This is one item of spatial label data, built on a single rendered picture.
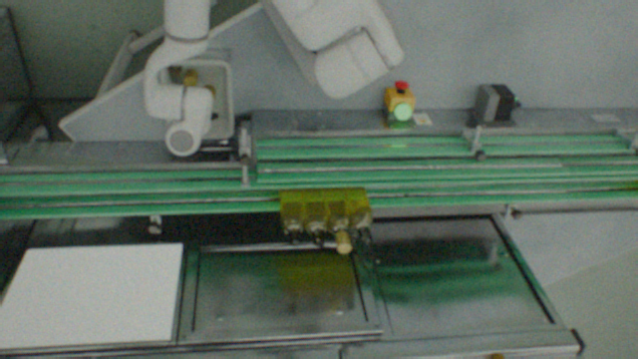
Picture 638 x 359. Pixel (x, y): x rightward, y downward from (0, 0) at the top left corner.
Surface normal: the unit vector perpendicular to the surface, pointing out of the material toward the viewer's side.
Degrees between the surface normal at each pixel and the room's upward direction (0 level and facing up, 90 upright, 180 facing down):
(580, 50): 0
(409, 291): 91
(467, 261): 90
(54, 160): 90
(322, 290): 90
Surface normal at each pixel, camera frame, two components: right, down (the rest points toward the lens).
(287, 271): 0.04, -0.81
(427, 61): 0.11, 0.58
